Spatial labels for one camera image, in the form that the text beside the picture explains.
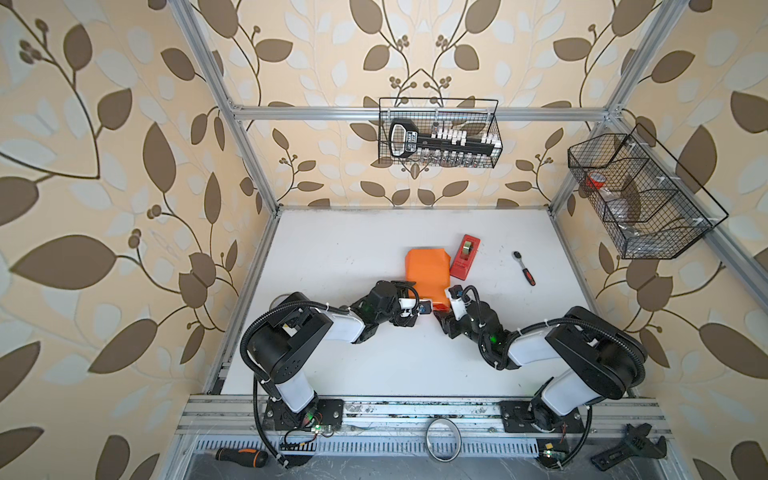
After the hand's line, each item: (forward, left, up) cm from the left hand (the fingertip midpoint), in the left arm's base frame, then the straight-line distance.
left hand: (416, 290), depth 90 cm
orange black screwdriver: (-42, +39, -4) cm, 58 cm away
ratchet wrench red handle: (+18, -37, -5) cm, 41 cm away
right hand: (-4, -9, -4) cm, 10 cm away
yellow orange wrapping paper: (+9, -5, -1) cm, 10 cm away
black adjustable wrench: (-37, -53, -5) cm, 64 cm away
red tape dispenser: (+14, -17, -2) cm, 22 cm away
